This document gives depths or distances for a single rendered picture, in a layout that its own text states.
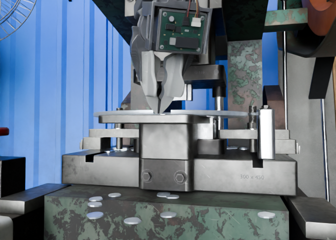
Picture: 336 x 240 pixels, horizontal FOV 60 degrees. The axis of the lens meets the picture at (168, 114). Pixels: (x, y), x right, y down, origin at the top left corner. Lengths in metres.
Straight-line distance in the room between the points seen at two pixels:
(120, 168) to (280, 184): 0.29
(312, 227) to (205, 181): 0.19
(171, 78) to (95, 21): 1.76
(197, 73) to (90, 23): 1.57
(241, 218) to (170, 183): 0.14
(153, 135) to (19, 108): 1.90
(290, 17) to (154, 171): 0.53
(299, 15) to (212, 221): 0.57
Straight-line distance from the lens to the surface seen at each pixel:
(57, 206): 0.55
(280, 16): 0.83
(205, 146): 0.61
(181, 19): 0.35
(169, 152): 0.51
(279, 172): 0.54
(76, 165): 0.62
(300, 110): 1.86
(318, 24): 0.87
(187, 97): 0.67
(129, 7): 0.65
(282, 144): 0.66
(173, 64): 0.41
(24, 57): 2.39
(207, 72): 0.62
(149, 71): 0.39
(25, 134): 2.33
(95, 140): 0.73
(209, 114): 0.44
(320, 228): 0.44
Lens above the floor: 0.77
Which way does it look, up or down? 2 degrees up
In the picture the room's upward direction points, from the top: straight up
